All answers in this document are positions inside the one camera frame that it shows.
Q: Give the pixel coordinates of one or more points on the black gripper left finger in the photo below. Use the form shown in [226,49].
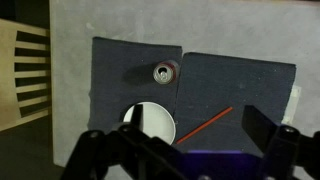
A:
[141,157]

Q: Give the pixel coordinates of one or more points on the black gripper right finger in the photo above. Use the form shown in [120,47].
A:
[283,147]

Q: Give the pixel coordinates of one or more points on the red and silver soda can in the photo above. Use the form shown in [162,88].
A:
[166,72]

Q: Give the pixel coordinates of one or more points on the white round plate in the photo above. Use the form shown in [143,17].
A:
[156,121]

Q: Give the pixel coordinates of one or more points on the dark blue left placemat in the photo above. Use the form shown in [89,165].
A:
[122,75]

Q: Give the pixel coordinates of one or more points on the dark blue placemat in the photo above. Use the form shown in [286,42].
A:
[122,75]
[209,84]

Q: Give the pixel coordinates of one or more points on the dark blue right placemat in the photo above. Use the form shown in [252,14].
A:
[209,84]

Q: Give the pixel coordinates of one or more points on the light wooden chair left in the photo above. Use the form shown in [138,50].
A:
[10,105]

